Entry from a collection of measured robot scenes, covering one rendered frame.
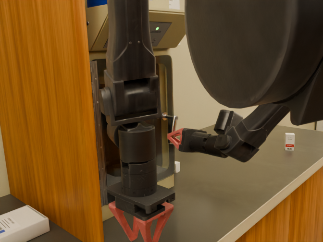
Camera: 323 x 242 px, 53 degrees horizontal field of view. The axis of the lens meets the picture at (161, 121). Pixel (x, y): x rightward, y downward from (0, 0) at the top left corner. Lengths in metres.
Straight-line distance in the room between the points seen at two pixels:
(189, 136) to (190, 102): 0.94
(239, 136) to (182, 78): 1.02
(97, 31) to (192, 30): 0.63
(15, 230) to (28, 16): 0.53
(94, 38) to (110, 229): 0.50
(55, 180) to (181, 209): 0.37
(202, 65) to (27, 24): 0.77
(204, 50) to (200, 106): 1.78
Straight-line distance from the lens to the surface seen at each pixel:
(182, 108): 1.80
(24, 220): 0.97
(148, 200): 0.50
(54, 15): 0.79
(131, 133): 0.48
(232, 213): 0.99
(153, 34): 0.90
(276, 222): 1.27
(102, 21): 0.78
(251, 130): 0.79
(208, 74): 0.16
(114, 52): 0.45
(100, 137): 0.87
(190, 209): 1.00
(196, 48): 0.16
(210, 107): 2.02
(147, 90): 0.47
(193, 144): 0.91
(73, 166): 0.82
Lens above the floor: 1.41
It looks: 13 degrees down
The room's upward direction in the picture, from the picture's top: 2 degrees counter-clockwise
